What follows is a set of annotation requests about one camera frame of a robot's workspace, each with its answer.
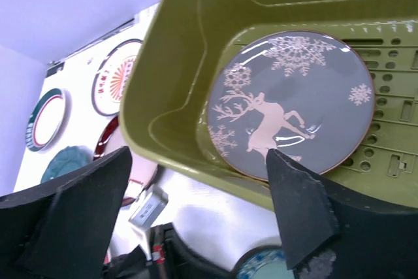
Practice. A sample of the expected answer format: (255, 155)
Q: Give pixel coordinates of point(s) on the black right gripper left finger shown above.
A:
(62, 228)

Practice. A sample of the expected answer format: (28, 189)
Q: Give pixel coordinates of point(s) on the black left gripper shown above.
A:
(180, 260)

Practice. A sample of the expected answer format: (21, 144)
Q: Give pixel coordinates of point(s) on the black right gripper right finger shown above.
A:
(330, 231)

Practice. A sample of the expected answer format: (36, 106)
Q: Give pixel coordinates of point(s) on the small blue floral plate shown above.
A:
(263, 262)

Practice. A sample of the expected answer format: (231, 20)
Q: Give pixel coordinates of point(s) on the grey reindeer snowflake plate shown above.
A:
(304, 93)

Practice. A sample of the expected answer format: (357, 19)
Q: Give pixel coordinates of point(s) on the olive green plastic bin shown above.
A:
(189, 41)

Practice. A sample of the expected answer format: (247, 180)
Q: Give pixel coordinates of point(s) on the teal scalloped plate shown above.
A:
(65, 161)

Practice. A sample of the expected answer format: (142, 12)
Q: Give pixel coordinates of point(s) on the red rimmed beige plate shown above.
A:
(143, 171)

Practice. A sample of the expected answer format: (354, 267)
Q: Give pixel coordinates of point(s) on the white green rimmed plate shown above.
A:
(45, 120)

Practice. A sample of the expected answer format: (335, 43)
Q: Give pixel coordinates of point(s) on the white orange sunburst plate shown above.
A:
(112, 77)

